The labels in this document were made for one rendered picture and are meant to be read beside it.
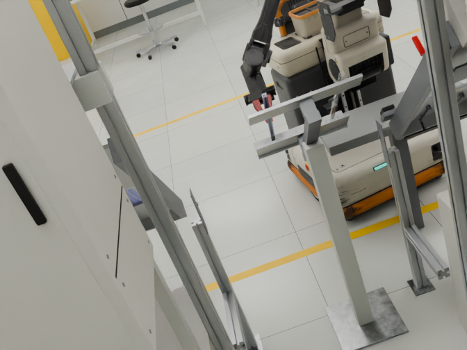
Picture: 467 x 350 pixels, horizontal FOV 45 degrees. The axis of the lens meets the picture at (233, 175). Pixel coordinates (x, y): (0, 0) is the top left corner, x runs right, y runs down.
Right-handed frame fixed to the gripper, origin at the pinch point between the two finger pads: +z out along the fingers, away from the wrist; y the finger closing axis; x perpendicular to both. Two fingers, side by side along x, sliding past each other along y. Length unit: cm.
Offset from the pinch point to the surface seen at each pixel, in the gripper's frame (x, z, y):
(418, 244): 34, 51, 34
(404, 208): 37, 37, 35
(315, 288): 79, 54, -4
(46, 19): 477, -379, -206
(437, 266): 25, 59, 36
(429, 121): 19, 14, 51
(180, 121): 251, -100, -56
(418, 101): -16.8, 14.8, 39.0
